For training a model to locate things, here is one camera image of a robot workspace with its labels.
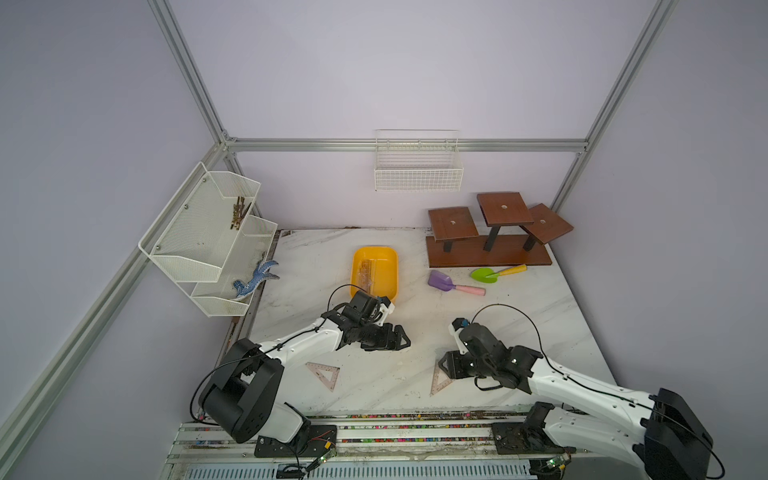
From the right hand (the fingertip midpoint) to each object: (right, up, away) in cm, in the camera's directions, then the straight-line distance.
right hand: (445, 365), depth 82 cm
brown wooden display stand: (+10, +36, +30) cm, 48 cm away
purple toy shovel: (+3, +21, +23) cm, 31 cm away
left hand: (-13, +5, +2) cm, 14 cm away
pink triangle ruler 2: (-1, -4, +1) cm, 5 cm away
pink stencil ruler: (-25, +24, +25) cm, 43 cm away
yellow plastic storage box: (-21, +26, +26) cm, 42 cm away
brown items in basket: (-57, +43, -1) cm, 72 cm away
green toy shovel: (+20, +24, +26) cm, 40 cm away
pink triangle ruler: (-34, -4, +2) cm, 34 cm away
